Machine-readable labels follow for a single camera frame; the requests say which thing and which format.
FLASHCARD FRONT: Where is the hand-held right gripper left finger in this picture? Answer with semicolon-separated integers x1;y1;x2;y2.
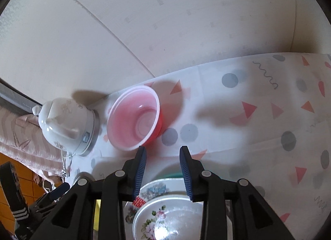
32;146;148;240

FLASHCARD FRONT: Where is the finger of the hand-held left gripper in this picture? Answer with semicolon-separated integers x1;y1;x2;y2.
48;182;71;200

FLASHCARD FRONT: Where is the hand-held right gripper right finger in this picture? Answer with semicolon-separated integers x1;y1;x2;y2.
179;146;296;240

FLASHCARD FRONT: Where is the white floral bowl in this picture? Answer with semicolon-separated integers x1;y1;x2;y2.
132;195;205;240

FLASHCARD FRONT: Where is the teal plate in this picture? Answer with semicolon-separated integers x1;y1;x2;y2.
161;171;184;179

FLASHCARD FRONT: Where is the white printed bowl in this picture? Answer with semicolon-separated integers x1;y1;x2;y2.
124;179;187;240

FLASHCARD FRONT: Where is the stainless steel bowl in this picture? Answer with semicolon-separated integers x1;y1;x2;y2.
74;171;95;181

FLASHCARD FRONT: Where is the black white-striped clothing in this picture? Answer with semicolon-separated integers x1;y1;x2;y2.
0;162;29;230

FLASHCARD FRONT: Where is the yellow plastic bowl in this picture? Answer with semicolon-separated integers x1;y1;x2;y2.
94;200;101;232

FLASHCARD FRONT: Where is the red plastic bowl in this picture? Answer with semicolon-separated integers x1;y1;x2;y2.
107;85;163;151

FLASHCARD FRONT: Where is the white ceramic electric kettle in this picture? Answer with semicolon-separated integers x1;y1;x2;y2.
32;98;100;157

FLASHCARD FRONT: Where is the patterned white tablecloth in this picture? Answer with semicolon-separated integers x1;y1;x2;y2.
69;52;331;240

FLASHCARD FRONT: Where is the pink striped cloth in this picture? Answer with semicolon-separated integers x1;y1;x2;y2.
0;106;66;180

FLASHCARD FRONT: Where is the dark window frame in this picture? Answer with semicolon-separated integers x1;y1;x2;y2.
0;78;43;108

